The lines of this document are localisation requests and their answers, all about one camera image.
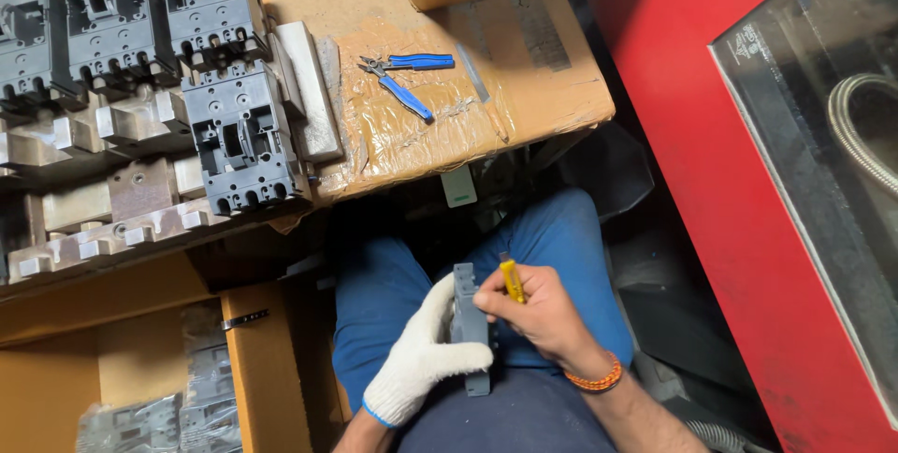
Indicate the dark navy shirt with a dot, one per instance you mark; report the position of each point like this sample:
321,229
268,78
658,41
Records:
512,418

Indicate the white card with green mark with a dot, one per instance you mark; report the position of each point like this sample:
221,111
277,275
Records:
459,186

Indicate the small grey plastic breaker housing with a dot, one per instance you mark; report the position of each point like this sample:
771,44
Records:
470,330

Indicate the plastic-wrapped grey housings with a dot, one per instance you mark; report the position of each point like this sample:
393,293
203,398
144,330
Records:
196,411

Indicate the taped cardboard sheet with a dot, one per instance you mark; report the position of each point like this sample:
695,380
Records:
421,137

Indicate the open brown carton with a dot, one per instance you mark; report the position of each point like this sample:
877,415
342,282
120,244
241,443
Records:
266,383

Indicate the blue trousers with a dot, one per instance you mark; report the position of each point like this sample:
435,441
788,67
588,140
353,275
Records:
386,299

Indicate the thin metal blade knife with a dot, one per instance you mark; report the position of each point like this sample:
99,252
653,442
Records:
477,81

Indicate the steel fixture with blocks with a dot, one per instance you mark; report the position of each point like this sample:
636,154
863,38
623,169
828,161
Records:
133,193

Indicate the person's right hand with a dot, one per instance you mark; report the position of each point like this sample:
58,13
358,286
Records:
551,320

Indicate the yellow utility knife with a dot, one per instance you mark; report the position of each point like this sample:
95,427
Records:
512,281

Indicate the person's left hand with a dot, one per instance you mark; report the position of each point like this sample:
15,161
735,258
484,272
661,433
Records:
414,369

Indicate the red machine with window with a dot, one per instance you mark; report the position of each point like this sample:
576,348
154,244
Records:
673,179

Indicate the long steel block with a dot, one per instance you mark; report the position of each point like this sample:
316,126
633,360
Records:
312,95

